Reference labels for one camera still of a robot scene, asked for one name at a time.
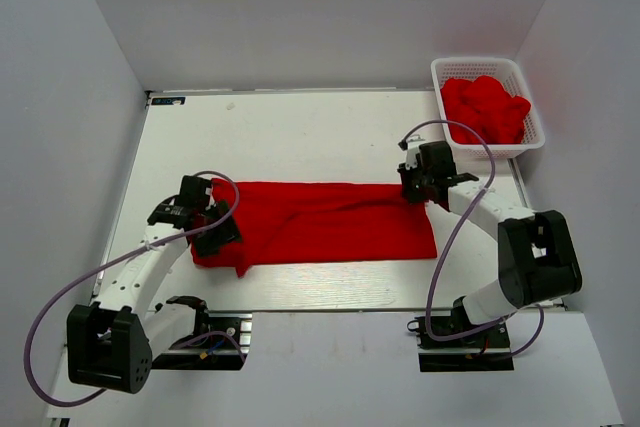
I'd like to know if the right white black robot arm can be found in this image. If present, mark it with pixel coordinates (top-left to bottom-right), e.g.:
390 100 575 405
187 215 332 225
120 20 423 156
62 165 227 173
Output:
398 140 582 346

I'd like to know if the red shirts pile in basket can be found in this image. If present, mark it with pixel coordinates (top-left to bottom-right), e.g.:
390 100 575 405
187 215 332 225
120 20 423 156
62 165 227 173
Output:
440 75 531 145

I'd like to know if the blue label sticker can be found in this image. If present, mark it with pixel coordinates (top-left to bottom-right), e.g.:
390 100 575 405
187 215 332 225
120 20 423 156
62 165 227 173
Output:
150 96 186 106

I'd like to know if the red t shirt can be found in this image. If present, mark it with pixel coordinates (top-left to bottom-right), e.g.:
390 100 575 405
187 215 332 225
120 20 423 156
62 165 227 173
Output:
191 179 437 277

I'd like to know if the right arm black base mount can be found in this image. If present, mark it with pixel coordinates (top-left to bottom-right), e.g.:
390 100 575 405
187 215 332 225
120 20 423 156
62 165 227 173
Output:
407 316 514 373

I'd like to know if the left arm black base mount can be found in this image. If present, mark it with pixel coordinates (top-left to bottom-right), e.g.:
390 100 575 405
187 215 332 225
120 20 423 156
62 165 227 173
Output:
143 296 253 371

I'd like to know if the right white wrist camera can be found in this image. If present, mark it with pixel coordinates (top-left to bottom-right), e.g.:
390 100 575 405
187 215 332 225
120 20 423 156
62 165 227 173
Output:
398 134 426 171

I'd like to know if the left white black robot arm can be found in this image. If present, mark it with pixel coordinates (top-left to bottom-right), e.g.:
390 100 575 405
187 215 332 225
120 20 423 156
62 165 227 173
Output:
66 171 241 394

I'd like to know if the white plastic mesh basket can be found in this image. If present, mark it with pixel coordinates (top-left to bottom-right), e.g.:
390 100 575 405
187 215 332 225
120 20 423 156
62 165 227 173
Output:
431 57 545 159

